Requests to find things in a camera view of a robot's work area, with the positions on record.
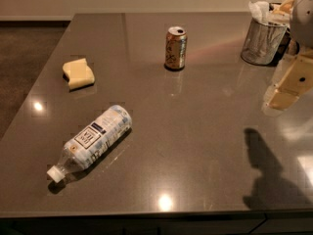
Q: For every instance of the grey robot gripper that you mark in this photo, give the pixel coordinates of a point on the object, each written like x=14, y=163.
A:
x=303, y=20

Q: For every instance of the clear plastic bottle blue label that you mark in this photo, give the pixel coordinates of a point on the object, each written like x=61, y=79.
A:
x=81, y=151

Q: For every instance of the metal mesh cup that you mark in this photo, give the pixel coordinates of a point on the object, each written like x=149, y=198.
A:
x=262, y=42

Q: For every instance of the crumpled white paper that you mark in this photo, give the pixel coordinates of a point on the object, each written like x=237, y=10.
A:
x=259, y=11

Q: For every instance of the orange soda can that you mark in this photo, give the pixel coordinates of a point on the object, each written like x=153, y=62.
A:
x=175, y=48

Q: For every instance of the yellow sponge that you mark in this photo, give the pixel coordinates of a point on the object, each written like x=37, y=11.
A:
x=78, y=74

